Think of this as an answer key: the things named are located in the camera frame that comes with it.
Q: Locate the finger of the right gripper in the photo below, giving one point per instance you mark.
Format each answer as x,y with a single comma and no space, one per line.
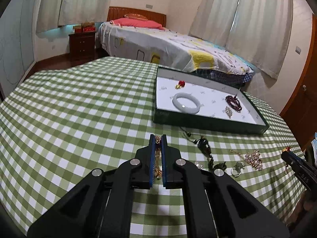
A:
303,171

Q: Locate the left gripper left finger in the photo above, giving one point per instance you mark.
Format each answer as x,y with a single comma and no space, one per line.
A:
100,205

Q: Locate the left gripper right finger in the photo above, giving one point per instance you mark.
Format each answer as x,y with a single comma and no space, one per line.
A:
216,206

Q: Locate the red gold knot charm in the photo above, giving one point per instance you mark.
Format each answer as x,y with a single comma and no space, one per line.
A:
181,84

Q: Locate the green white jewelry tray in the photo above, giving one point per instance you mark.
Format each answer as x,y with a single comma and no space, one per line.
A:
214,97

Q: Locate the small red earring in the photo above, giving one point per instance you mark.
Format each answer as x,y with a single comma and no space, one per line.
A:
285,157

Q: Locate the small silver earring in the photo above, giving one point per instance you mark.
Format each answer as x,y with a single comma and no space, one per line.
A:
199,165

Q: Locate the brown wooden door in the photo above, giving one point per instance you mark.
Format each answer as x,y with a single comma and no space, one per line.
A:
300,111

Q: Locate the green checkered tablecloth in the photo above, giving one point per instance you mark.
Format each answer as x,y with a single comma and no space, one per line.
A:
58,125

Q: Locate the small crystal brooch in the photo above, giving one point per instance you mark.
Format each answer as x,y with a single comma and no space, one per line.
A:
228,112

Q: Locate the pale jade bangle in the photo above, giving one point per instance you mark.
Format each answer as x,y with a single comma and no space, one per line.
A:
186,103

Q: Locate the dark wooden nightstand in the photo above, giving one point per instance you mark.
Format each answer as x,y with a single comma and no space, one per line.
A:
82,45

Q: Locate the right white curtain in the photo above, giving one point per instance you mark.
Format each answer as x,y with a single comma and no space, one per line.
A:
255,30

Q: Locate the white curtain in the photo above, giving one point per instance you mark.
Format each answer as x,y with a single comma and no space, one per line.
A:
255,30
56,13

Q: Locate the bed with patterned sheet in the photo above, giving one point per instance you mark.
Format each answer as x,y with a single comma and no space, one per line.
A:
175,50

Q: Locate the frosted glass wardrobe door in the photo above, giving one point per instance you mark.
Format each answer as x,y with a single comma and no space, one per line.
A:
17,53

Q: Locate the red boxes on nightstand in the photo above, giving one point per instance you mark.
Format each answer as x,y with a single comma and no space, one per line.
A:
84,27

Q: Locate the pink pillow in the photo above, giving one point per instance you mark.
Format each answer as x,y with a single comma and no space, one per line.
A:
137,23

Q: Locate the orange embroidered pillow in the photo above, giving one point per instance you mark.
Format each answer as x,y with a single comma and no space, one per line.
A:
135,16

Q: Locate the wooden headboard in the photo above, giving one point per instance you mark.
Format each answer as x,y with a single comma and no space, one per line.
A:
120,12

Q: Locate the left white curtain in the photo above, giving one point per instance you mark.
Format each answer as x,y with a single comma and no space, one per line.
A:
56,13

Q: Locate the wall light switch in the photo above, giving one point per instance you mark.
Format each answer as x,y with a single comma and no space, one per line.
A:
298,50

